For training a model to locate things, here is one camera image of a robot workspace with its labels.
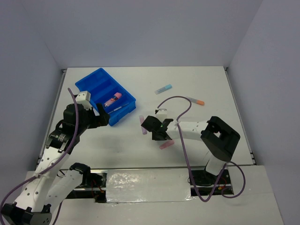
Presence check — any black thin pen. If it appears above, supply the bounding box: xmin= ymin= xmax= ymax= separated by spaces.
xmin=108 ymin=103 xmax=129 ymax=114

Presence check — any pink highlighter pen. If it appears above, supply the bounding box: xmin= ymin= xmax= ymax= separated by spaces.
xmin=159 ymin=140 xmax=174 ymax=150

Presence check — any pink-capped eraser jar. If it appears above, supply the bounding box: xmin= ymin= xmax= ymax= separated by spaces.
xmin=104 ymin=92 xmax=122 ymax=107

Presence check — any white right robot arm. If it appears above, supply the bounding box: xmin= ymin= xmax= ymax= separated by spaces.
xmin=141 ymin=116 xmax=240 ymax=183

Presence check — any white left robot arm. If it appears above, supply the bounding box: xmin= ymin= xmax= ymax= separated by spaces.
xmin=1 ymin=103 xmax=110 ymax=225

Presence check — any purple highlighter pen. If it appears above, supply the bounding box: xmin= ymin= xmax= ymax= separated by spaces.
xmin=139 ymin=114 xmax=148 ymax=135

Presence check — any blue divided plastic bin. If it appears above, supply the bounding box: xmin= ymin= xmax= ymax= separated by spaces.
xmin=75 ymin=68 xmax=136 ymax=126

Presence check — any blue-capped grey marker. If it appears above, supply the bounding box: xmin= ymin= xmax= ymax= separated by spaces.
xmin=155 ymin=84 xmax=172 ymax=95

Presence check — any orange-capped grey marker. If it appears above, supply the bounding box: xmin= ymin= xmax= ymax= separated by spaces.
xmin=187 ymin=97 xmax=205 ymax=105

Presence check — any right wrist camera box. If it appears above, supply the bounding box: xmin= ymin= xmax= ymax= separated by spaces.
xmin=155 ymin=108 xmax=167 ymax=122

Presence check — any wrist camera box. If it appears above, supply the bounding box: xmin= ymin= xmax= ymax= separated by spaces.
xmin=75 ymin=91 xmax=93 ymax=110
xmin=155 ymin=108 xmax=167 ymax=122

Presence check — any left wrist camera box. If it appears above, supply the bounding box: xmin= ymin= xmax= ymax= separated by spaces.
xmin=75 ymin=91 xmax=93 ymax=110

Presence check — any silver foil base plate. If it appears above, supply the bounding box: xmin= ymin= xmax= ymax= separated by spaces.
xmin=106 ymin=168 xmax=192 ymax=203

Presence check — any right aluminium table rail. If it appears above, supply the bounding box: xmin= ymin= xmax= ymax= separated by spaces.
xmin=224 ymin=67 xmax=257 ymax=165

